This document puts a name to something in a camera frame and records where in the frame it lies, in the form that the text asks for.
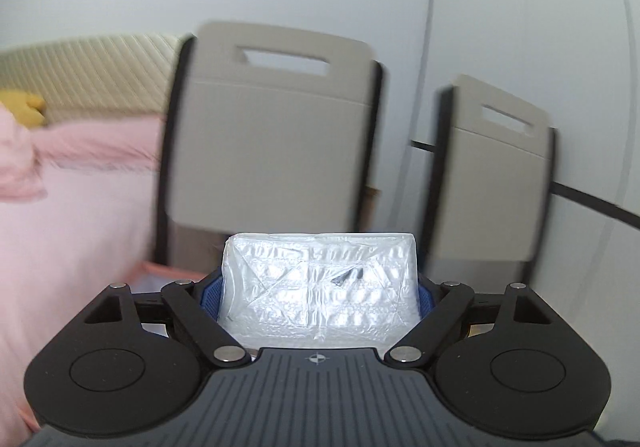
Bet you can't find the beige quilted headboard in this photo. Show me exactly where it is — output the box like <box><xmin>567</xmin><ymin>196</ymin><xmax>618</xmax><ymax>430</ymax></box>
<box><xmin>1</xmin><ymin>34</ymin><xmax>183</xmax><ymax>124</ymax></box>

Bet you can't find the pink open storage box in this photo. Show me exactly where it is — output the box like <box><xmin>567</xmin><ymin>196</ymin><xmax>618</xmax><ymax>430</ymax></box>
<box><xmin>130</xmin><ymin>262</ymin><xmax>206</xmax><ymax>293</ymax></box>

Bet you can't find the beige chair with white seat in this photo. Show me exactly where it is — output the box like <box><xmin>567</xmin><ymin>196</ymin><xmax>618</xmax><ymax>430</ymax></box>
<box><xmin>418</xmin><ymin>74</ymin><xmax>558</xmax><ymax>293</ymax></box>

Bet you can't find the pink pillow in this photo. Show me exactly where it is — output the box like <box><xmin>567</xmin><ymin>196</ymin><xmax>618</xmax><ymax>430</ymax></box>
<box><xmin>32</xmin><ymin>117</ymin><xmax>165</xmax><ymax>171</ymax></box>

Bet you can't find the white tissue pack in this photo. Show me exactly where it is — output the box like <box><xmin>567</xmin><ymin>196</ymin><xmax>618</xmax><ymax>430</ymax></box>
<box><xmin>218</xmin><ymin>233</ymin><xmax>421</xmax><ymax>354</ymax></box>

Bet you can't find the pink bed sheet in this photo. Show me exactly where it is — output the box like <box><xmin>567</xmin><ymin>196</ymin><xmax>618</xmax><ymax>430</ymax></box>
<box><xmin>1</xmin><ymin>166</ymin><xmax>156</xmax><ymax>446</ymax></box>

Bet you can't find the yellow plush toy on bed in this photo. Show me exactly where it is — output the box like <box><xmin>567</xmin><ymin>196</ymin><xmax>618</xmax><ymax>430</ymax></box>
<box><xmin>0</xmin><ymin>90</ymin><xmax>47</xmax><ymax>129</ymax></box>

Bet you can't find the beige chair near bed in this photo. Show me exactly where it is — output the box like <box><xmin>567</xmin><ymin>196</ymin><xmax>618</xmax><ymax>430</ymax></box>
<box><xmin>153</xmin><ymin>20</ymin><xmax>385</xmax><ymax>267</ymax></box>

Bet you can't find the pink duvet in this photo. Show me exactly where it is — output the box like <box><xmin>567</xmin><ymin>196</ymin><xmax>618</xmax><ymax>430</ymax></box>
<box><xmin>0</xmin><ymin>107</ymin><xmax>46</xmax><ymax>202</ymax></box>

